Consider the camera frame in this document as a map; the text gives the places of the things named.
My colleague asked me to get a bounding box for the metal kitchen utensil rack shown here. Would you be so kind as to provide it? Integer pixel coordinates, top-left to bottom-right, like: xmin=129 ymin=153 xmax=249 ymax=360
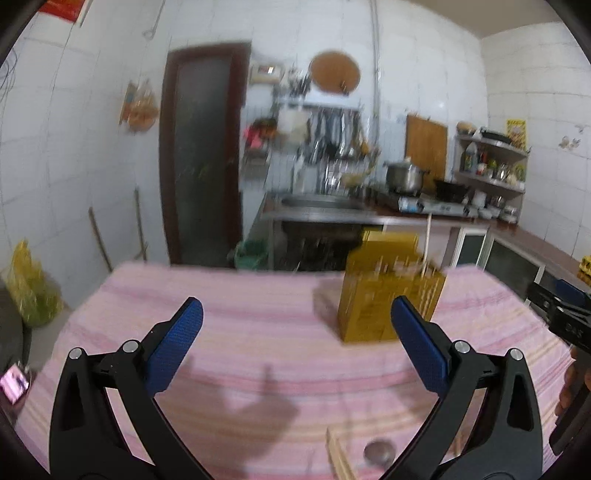
xmin=272 ymin=94 xmax=371 ymax=195

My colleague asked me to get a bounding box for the red wall poster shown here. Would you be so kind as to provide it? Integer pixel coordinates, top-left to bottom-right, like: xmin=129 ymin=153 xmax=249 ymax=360
xmin=39 ymin=0 xmax=89 ymax=27

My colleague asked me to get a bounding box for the black wok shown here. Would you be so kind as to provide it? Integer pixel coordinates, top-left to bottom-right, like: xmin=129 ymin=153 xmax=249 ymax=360
xmin=433 ymin=178 xmax=472 ymax=204

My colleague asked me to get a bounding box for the round wooden board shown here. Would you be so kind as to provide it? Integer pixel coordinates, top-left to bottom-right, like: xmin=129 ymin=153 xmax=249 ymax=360
xmin=308 ymin=49 xmax=362 ymax=96

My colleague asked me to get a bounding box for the red cloth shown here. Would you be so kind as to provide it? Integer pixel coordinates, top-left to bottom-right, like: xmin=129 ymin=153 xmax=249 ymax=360
xmin=244 ymin=119 xmax=278 ymax=151

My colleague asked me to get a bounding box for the dark grey seat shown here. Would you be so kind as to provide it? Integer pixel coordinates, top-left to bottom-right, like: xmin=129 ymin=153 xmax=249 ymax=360
xmin=0 ymin=277 xmax=27 ymax=371

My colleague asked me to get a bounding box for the steel cooking pot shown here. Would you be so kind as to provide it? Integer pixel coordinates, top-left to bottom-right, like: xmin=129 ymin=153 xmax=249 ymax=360
xmin=383 ymin=159 xmax=428 ymax=195

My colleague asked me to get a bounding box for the grey water pipe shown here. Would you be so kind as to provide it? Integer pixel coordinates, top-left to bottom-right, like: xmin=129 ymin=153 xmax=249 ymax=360
xmin=369 ymin=0 xmax=382 ymax=154

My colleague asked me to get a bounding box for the wooden cutting board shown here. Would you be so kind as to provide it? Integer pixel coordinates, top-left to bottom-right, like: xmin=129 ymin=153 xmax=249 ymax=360
xmin=405 ymin=114 xmax=449 ymax=184

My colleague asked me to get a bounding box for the kitchen counter cabinet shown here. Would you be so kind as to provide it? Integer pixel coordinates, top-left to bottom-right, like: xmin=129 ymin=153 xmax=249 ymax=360
xmin=382 ymin=214 xmax=591 ymax=315

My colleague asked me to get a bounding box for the metal spoon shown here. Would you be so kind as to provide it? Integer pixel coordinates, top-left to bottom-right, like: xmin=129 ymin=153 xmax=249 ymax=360
xmin=364 ymin=438 xmax=394 ymax=466

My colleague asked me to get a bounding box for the white wall box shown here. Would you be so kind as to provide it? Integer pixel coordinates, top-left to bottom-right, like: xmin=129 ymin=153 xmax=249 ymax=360
xmin=250 ymin=62 xmax=285 ymax=84

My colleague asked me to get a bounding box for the yellow perforated utensil holder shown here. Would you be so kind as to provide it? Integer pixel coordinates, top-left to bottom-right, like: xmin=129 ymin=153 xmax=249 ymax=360
xmin=338 ymin=230 xmax=448 ymax=343

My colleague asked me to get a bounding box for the thin wooden stick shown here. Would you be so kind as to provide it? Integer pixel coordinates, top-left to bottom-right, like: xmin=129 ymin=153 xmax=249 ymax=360
xmin=88 ymin=207 xmax=114 ymax=273
xmin=133 ymin=186 xmax=149 ymax=262

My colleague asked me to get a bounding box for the green basket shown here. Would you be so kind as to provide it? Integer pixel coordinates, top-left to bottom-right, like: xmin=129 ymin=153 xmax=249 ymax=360
xmin=234 ymin=239 xmax=271 ymax=271

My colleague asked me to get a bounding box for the grey corner shelf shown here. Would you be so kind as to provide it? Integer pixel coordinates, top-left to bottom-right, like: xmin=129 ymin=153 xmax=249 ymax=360
xmin=452 ymin=126 xmax=530 ymax=223

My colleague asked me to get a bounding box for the yellow plastic bag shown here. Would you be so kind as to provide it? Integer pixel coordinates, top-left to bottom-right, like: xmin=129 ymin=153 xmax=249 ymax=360
xmin=2 ymin=239 xmax=65 ymax=329

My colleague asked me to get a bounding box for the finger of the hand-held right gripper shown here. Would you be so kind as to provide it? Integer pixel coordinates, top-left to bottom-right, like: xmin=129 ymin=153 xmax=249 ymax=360
xmin=526 ymin=281 xmax=561 ymax=325
xmin=555 ymin=279 xmax=591 ymax=309

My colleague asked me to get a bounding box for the dark brown door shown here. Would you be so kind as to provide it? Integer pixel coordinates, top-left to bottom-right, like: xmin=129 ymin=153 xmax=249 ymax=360
xmin=159 ymin=42 xmax=253 ymax=267

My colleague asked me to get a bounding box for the wooden chopstick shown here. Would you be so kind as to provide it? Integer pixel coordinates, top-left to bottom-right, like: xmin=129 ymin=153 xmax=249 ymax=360
xmin=423 ymin=215 xmax=435 ymax=280
xmin=325 ymin=427 xmax=346 ymax=480
xmin=333 ymin=434 xmax=359 ymax=480

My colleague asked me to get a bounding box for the hanging orange bag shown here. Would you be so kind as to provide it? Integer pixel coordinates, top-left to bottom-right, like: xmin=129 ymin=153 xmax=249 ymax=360
xmin=119 ymin=79 xmax=160 ymax=133

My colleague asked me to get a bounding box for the pink striped tablecloth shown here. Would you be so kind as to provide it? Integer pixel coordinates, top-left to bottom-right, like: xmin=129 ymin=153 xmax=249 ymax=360
xmin=15 ymin=262 xmax=577 ymax=480

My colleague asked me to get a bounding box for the black pan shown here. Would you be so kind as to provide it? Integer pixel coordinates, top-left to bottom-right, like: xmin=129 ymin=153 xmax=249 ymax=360
xmin=479 ymin=128 xmax=513 ymax=145

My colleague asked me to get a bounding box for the steel sink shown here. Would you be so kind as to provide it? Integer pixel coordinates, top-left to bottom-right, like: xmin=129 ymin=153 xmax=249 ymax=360
xmin=260 ymin=191 xmax=385 ymax=271

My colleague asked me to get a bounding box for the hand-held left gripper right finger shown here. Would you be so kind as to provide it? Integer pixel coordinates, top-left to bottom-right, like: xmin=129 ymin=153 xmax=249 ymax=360
xmin=383 ymin=296 xmax=542 ymax=480

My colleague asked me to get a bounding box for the person's right hand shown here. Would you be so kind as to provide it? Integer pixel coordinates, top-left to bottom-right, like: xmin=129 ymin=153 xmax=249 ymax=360
xmin=555 ymin=344 xmax=591 ymax=417

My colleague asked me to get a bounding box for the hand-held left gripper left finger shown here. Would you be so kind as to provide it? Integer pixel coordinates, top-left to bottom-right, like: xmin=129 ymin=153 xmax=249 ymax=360
xmin=50 ymin=296 xmax=211 ymax=480

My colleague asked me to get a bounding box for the yellow wall poster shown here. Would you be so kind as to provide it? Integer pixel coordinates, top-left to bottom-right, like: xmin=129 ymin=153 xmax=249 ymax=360
xmin=506 ymin=119 xmax=528 ymax=151

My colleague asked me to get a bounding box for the gas stove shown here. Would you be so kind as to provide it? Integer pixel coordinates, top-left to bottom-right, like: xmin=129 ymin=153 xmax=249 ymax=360
xmin=375 ymin=188 xmax=479 ymax=218

